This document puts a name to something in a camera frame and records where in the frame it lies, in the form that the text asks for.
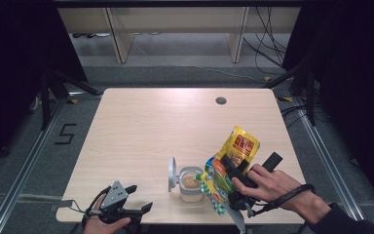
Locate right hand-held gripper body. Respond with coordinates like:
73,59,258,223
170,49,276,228
228,151,283,234

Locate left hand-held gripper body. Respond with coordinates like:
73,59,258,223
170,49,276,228
89,180,143,225

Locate yellow green spout pouch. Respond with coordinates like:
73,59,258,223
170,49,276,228
196,125,261,217

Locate grey lidded container with handle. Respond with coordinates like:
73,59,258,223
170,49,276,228
168,156,206,204

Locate person's right hand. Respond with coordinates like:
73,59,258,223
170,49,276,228
232,163,307,205

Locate person's left hand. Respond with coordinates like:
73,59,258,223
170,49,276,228
82,194,132,234

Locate brown powder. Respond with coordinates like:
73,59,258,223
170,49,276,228
181,173,202,190

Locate black metal stand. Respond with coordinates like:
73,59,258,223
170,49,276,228
261,60,318,127
39,68,102,132

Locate black curtain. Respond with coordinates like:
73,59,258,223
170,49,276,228
0,0,90,178
281,0,374,209

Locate small dark object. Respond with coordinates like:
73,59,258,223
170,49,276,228
71,32,95,40

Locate black wrist strap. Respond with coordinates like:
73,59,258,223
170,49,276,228
81,185,113,228
251,183,317,218

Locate thin grey cable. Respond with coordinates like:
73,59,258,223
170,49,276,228
70,199,87,214

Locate grey metal bracket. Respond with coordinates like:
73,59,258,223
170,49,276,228
50,200,74,213

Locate black floor cables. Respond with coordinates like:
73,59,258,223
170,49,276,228
280,102,307,130

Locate aluminium floor rail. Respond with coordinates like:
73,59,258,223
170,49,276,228
0,97,66,234
292,97,367,222

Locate bundle of hanging black cables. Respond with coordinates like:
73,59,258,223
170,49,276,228
242,6,289,76

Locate black frame beam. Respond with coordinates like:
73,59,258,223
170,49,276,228
52,0,307,9

